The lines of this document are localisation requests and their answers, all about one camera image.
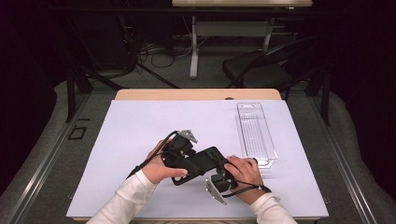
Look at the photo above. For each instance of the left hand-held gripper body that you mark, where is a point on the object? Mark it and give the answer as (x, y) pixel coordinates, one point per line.
(180, 146)

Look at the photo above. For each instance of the person's right hand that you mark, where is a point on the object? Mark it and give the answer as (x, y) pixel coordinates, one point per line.
(247, 175)

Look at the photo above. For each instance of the black metal stand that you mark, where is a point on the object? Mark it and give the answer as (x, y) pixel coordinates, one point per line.
(325, 99)
(71, 93)

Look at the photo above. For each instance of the white table mat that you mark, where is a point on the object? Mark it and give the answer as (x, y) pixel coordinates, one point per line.
(140, 124)

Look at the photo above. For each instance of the wooden table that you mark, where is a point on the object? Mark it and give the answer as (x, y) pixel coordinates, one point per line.
(186, 94)

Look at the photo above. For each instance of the white-framed desk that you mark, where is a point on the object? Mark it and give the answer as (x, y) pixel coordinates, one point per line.
(230, 28)

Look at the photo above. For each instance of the person's left hand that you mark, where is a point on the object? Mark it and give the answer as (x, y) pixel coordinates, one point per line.
(162, 169)

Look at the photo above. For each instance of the black phone case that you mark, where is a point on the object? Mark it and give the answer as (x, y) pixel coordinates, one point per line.
(202, 161)

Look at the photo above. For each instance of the metal floor rail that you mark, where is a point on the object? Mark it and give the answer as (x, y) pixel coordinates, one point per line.
(46, 158)
(342, 161)

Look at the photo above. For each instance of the clear plastic packaging box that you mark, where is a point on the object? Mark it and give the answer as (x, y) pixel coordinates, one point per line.
(255, 130)

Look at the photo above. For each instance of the black folding chair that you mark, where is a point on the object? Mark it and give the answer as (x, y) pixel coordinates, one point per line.
(255, 70)

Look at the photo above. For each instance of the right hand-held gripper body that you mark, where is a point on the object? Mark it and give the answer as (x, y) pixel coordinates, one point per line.
(219, 185)

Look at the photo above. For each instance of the black tripod leg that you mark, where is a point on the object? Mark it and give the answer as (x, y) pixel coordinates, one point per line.
(158, 76)

